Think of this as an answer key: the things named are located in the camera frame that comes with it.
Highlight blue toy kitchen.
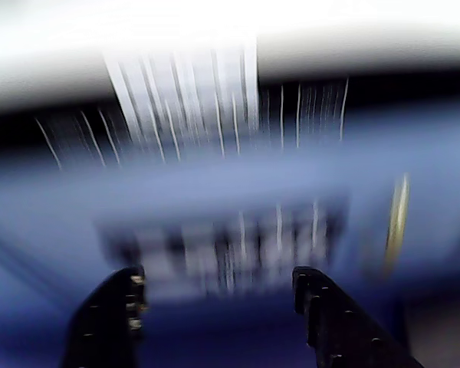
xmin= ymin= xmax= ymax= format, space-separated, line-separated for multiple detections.
xmin=0 ymin=68 xmax=460 ymax=181

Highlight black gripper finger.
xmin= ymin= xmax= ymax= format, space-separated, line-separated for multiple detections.
xmin=59 ymin=264 xmax=150 ymax=368
xmin=291 ymin=264 xmax=426 ymax=368

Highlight blue cabinet door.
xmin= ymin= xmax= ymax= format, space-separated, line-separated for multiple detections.
xmin=0 ymin=114 xmax=460 ymax=368

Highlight gold door handle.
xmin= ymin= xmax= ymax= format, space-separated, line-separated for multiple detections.
xmin=383 ymin=172 xmax=412 ymax=271

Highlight blurred dish rack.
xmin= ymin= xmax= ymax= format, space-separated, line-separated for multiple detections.
xmin=94 ymin=197 xmax=352 ymax=298

